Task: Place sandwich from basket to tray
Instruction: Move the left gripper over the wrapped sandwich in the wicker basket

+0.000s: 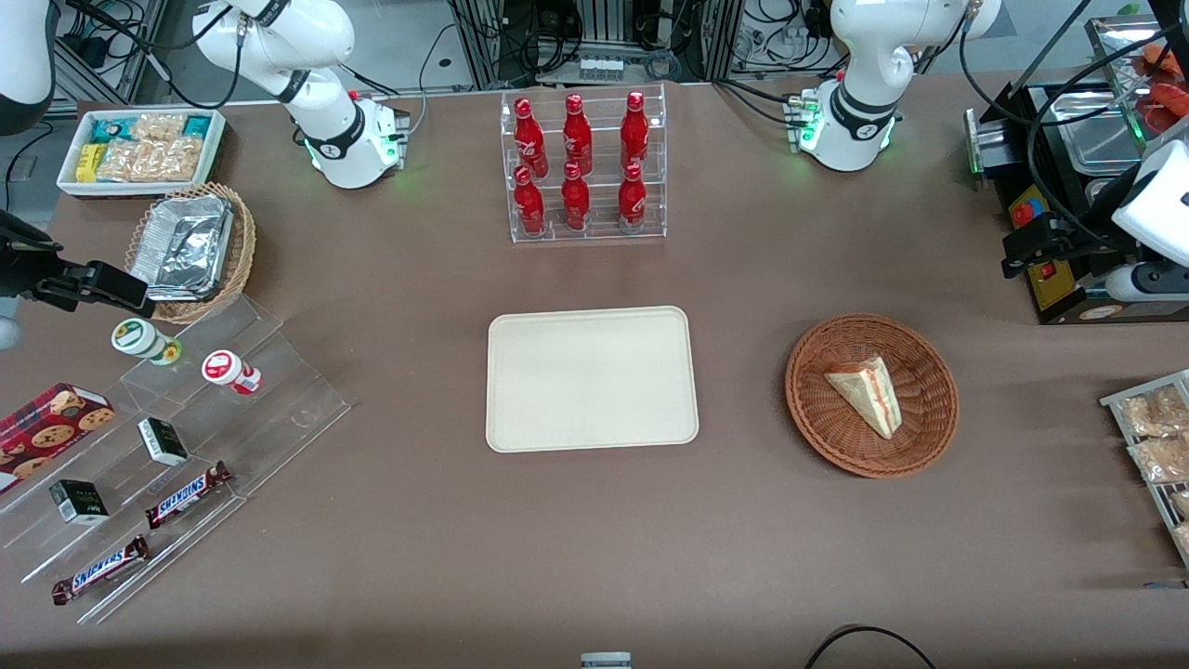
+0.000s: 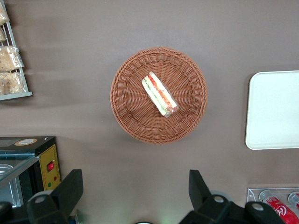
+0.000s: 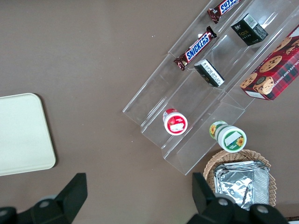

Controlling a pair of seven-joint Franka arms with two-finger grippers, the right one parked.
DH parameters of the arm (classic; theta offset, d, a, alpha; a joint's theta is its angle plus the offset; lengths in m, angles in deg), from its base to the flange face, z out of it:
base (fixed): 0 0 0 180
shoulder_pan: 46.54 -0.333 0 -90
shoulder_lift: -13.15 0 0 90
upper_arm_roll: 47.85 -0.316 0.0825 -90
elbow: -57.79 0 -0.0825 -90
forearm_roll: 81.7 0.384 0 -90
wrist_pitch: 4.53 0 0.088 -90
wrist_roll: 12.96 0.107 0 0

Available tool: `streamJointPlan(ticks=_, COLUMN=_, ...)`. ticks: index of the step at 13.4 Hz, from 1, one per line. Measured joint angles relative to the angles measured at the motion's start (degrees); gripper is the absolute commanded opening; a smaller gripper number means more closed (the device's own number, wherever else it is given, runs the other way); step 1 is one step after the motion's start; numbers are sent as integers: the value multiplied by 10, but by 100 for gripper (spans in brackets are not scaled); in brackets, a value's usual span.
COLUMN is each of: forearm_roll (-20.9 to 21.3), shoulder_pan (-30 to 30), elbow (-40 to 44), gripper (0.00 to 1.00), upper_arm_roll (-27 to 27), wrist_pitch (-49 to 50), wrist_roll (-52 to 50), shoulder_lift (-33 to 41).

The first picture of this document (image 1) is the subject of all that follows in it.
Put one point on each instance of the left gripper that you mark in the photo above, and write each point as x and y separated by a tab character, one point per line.
1080	243

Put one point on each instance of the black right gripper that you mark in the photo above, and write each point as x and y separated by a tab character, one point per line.
17	268

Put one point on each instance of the triangular sandwich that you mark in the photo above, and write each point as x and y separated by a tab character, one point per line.
868	395

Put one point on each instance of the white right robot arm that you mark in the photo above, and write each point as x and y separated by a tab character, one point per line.
325	121

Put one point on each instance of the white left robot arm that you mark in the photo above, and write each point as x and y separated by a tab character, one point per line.
859	56

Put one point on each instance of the light wicker basket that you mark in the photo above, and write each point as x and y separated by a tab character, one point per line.
243	251

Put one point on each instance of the tray of packaged snacks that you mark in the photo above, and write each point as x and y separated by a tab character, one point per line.
1119	400

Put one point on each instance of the round brown wicker basket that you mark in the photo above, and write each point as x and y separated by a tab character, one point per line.
836	427

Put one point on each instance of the cream rectangular tray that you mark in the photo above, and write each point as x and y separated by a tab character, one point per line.
591	379

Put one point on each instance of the black food warmer cabinet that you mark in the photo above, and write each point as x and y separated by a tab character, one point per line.
1054	283

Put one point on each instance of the green lid yoghurt bottle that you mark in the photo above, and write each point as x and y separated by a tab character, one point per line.
137	338

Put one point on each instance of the steel food pan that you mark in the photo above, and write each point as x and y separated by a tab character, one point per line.
1101	139
1101	193

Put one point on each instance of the stacked aluminium foil trays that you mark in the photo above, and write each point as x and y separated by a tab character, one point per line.
186	246

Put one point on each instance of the white rectangular snack box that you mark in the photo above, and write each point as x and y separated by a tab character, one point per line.
70	177

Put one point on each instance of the yellow snack packet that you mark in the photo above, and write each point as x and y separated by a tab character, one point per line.
87	163

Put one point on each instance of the clear bag of nut snacks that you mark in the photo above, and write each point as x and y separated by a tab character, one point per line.
153	158

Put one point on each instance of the red cookie box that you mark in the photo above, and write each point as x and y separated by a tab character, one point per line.
46	432

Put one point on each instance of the red lid yoghurt bottle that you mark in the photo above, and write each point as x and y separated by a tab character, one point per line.
226	369

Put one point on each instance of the small black carton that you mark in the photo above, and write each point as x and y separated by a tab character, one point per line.
163	441
79	502

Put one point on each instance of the red sausage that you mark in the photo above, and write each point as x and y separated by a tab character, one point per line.
1169	104
1166	56

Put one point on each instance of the small teal snack packet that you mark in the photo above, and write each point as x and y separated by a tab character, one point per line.
196	125

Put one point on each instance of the clear bag of pastry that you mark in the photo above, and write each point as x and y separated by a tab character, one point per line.
1161	458
1183	539
1182	504
1152	413

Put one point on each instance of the snickers bar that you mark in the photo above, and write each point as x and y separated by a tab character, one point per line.
100	569
186	494

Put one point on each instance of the clear acrylic stepped display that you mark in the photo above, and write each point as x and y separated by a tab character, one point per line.
288	409

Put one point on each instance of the red cola bottle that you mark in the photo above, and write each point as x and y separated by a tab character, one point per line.
578	137
632	201
634	135
575	203
529	139
529	204

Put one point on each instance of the clear acrylic bottle rack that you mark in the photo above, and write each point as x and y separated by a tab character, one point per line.
604	232

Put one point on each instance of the white power strip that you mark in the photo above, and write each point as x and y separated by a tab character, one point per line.
600	68

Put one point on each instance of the small grey device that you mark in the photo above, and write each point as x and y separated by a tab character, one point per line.
606	661

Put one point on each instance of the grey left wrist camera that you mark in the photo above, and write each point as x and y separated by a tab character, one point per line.
1147	282

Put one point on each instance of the aluminium frame rack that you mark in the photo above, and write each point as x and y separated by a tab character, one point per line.
483	42

